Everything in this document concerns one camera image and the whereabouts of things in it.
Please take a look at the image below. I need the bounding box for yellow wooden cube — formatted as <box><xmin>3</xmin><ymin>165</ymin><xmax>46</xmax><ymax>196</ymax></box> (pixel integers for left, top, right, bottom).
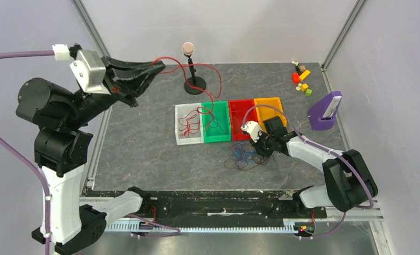
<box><xmin>300</xmin><ymin>83</ymin><xmax>309</xmax><ymax>92</ymax></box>

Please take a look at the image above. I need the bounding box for brown wire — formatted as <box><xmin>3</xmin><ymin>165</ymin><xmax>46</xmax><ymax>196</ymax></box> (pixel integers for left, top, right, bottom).
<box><xmin>224</xmin><ymin>142</ymin><xmax>278</xmax><ymax>172</ymax></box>

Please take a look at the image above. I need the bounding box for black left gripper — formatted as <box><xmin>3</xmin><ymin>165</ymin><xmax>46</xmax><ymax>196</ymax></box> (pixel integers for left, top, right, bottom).
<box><xmin>66</xmin><ymin>52</ymin><xmax>167</xmax><ymax>126</ymax></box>

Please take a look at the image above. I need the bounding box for purple metronome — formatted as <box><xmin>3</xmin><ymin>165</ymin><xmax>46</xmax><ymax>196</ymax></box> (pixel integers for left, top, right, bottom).
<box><xmin>307</xmin><ymin>91</ymin><xmax>342</xmax><ymax>131</ymax></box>

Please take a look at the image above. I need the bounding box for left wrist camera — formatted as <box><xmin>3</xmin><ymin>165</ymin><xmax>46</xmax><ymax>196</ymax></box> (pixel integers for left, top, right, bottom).
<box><xmin>52</xmin><ymin>44</ymin><xmax>110</xmax><ymax>95</ymax></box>

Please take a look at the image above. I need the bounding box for yellow wooden bar block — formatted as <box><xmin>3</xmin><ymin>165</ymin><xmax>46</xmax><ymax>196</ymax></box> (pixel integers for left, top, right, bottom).
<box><xmin>299</xmin><ymin>70</ymin><xmax>311</xmax><ymax>81</ymax></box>

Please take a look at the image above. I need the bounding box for white cable duct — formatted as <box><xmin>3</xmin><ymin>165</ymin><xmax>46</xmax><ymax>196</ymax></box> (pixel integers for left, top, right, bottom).
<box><xmin>105</xmin><ymin>219</ymin><xmax>299</xmax><ymax>234</ymax></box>

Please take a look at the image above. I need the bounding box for black thin wire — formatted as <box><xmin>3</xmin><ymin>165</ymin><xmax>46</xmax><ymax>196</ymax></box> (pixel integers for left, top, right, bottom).
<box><xmin>206</xmin><ymin>116</ymin><xmax>230</xmax><ymax>136</ymax></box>

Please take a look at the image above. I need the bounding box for purple wire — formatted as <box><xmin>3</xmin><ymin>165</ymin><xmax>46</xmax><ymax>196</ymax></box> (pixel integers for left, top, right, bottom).
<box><xmin>231</xmin><ymin>142</ymin><xmax>260</xmax><ymax>168</ymax></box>

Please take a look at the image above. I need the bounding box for orange plastic bin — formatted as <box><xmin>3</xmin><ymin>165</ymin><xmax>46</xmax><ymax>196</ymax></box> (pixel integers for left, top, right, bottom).
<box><xmin>254</xmin><ymin>97</ymin><xmax>287</xmax><ymax>131</ymax></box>

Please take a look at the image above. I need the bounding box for red plastic bin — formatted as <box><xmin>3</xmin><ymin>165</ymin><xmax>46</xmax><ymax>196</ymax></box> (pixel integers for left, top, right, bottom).
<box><xmin>228</xmin><ymin>99</ymin><xmax>255</xmax><ymax>141</ymax></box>

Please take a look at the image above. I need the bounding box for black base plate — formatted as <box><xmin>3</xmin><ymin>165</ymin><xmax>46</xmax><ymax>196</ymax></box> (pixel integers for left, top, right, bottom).
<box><xmin>100</xmin><ymin>190</ymin><xmax>327</xmax><ymax>228</ymax></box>

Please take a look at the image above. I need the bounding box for black microphone stand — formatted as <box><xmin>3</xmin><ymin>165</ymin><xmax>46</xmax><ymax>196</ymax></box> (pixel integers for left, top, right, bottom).
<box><xmin>182</xmin><ymin>41</ymin><xmax>206</xmax><ymax>95</ymax></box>

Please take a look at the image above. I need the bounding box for white transparent plastic bin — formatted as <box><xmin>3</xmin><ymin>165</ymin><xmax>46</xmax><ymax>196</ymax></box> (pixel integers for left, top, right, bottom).
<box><xmin>174</xmin><ymin>103</ymin><xmax>204</xmax><ymax>146</ymax></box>

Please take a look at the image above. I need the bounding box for green plastic bin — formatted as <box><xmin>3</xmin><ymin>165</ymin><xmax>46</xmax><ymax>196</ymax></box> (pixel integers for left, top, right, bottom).
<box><xmin>201</xmin><ymin>101</ymin><xmax>232</xmax><ymax>143</ymax></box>

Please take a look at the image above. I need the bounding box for green wooden cube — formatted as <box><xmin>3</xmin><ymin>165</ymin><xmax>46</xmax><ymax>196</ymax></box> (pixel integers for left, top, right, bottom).
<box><xmin>305</xmin><ymin>89</ymin><xmax>313</xmax><ymax>97</ymax></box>

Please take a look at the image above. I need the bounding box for red wooden block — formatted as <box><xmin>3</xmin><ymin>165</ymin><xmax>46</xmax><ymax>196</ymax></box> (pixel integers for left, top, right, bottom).
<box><xmin>292</xmin><ymin>72</ymin><xmax>300</xmax><ymax>84</ymax></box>

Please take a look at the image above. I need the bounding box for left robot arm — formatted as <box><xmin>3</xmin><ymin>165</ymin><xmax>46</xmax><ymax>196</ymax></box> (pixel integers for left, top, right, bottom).
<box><xmin>16</xmin><ymin>50</ymin><xmax>165</xmax><ymax>254</ymax></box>

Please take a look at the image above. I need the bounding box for red wire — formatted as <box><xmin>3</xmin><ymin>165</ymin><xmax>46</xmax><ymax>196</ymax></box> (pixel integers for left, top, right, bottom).
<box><xmin>177</xmin><ymin>109</ymin><xmax>201</xmax><ymax>138</ymax></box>
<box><xmin>152</xmin><ymin>56</ymin><xmax>223</xmax><ymax>121</ymax></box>

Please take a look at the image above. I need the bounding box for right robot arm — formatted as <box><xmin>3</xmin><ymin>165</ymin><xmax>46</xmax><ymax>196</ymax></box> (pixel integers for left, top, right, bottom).
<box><xmin>242</xmin><ymin>116</ymin><xmax>379</xmax><ymax>217</ymax></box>

